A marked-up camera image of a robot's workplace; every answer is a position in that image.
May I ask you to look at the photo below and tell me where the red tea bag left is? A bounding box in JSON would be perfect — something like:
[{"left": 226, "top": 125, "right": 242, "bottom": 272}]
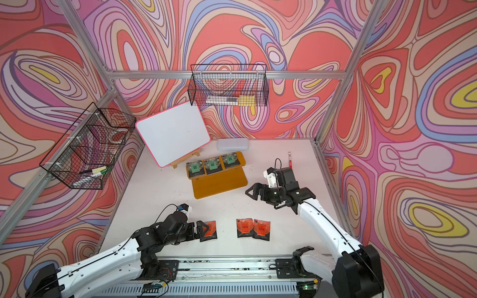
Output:
[{"left": 198, "top": 221, "right": 217, "bottom": 242}]

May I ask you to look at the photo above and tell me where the black wire basket left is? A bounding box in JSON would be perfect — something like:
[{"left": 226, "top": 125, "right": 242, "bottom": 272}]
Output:
[{"left": 39, "top": 103, "right": 137, "bottom": 190}]

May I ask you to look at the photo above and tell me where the white plastic pencil case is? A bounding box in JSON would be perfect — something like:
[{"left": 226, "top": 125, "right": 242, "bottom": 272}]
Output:
[{"left": 217, "top": 138, "right": 249, "bottom": 151}]

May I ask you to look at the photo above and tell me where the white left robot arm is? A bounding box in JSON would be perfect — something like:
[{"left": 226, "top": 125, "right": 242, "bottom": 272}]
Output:
[{"left": 25, "top": 211, "right": 210, "bottom": 298}]

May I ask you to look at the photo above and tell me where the yellow wooden two-tier shelf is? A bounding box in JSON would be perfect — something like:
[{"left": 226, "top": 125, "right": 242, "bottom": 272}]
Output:
[{"left": 188, "top": 151, "right": 248, "bottom": 199}]

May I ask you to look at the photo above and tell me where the wooden whiteboard easel stand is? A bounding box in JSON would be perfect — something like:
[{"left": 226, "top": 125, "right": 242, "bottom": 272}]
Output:
[{"left": 170, "top": 149, "right": 201, "bottom": 169}]

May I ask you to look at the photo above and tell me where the yellow sticky notes block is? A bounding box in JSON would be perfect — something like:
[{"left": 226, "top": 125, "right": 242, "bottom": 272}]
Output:
[{"left": 237, "top": 95, "right": 256, "bottom": 106}]

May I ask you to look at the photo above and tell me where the pink framed whiteboard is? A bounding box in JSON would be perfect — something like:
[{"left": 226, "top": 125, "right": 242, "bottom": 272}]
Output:
[{"left": 135, "top": 103, "right": 211, "bottom": 168}]

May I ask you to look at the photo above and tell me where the red marker pen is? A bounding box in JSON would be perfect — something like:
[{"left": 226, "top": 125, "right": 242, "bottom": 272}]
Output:
[{"left": 288, "top": 151, "right": 293, "bottom": 169}]

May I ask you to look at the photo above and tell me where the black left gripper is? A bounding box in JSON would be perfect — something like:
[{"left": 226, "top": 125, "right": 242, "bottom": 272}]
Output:
[{"left": 164, "top": 220, "right": 211, "bottom": 247}]

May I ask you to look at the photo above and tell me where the green marker in basket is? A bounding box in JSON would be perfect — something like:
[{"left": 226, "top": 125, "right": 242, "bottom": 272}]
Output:
[{"left": 80, "top": 166, "right": 109, "bottom": 177}]

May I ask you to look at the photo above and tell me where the black wire basket back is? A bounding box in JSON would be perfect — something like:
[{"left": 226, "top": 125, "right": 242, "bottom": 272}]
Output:
[{"left": 188, "top": 63, "right": 269, "bottom": 107}]

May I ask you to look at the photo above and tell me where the red tea bag middle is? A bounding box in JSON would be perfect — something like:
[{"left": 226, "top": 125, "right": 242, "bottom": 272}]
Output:
[{"left": 236, "top": 218, "right": 254, "bottom": 238}]

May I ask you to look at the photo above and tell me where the black wire basket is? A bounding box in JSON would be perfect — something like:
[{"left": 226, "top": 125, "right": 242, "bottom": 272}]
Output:
[
  {"left": 188, "top": 63, "right": 269, "bottom": 107},
  {"left": 39, "top": 103, "right": 137, "bottom": 190}
]

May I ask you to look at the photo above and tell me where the green tea bag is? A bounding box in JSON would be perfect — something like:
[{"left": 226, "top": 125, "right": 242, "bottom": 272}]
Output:
[
  {"left": 204, "top": 157, "right": 223, "bottom": 175},
  {"left": 221, "top": 152, "right": 240, "bottom": 169},
  {"left": 186, "top": 160, "right": 206, "bottom": 179}
]

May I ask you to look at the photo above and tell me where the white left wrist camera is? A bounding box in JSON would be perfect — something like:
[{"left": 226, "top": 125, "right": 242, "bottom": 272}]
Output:
[{"left": 176, "top": 204, "right": 192, "bottom": 214}]

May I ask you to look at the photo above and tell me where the red tea bag right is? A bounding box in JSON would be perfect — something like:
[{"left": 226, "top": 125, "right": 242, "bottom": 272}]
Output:
[{"left": 252, "top": 219, "right": 271, "bottom": 241}]

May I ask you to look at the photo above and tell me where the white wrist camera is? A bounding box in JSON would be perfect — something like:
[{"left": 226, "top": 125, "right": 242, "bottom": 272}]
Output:
[
  {"left": 263, "top": 168, "right": 279, "bottom": 189},
  {"left": 176, "top": 204, "right": 192, "bottom": 214}
]

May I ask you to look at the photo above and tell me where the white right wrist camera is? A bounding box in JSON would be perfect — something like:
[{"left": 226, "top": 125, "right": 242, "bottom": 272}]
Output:
[{"left": 263, "top": 168, "right": 279, "bottom": 189}]

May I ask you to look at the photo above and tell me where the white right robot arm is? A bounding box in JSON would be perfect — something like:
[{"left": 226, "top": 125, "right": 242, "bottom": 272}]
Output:
[{"left": 245, "top": 168, "right": 385, "bottom": 298}]

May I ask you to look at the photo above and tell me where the red tea bag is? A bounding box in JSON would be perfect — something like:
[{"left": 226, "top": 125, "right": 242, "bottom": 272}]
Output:
[
  {"left": 198, "top": 221, "right": 217, "bottom": 242},
  {"left": 236, "top": 218, "right": 254, "bottom": 238},
  {"left": 252, "top": 219, "right": 271, "bottom": 241}
]

